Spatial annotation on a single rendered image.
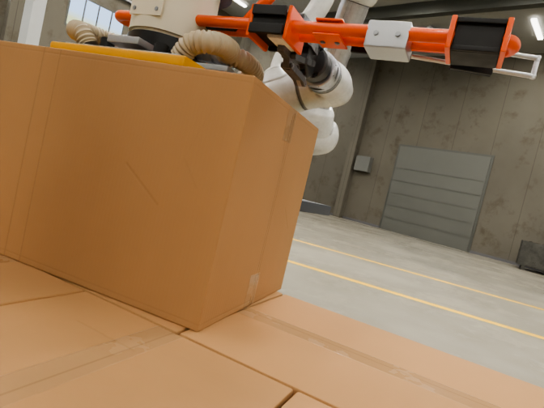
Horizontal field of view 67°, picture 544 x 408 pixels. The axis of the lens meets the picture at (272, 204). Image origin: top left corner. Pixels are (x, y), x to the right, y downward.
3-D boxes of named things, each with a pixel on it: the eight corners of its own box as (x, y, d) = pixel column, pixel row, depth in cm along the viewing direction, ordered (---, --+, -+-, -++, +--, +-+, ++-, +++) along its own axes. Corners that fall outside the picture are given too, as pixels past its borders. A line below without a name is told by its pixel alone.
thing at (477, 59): (444, 47, 62) (452, 14, 62) (444, 64, 69) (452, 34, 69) (506, 51, 59) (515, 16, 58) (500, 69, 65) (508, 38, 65)
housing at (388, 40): (362, 44, 68) (368, 18, 68) (369, 60, 74) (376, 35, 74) (405, 48, 65) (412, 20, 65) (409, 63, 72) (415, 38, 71)
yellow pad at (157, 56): (48, 49, 83) (53, 25, 83) (88, 67, 92) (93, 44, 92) (183, 66, 69) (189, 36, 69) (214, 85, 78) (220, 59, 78)
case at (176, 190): (-54, 233, 84) (-17, 37, 81) (94, 227, 121) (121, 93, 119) (197, 333, 63) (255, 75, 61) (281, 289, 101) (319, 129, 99)
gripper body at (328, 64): (336, 50, 95) (324, 34, 86) (327, 87, 95) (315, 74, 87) (306, 48, 98) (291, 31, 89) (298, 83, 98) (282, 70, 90)
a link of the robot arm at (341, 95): (347, 91, 99) (297, 104, 104) (361, 107, 113) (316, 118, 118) (341, 48, 100) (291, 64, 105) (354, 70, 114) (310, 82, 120)
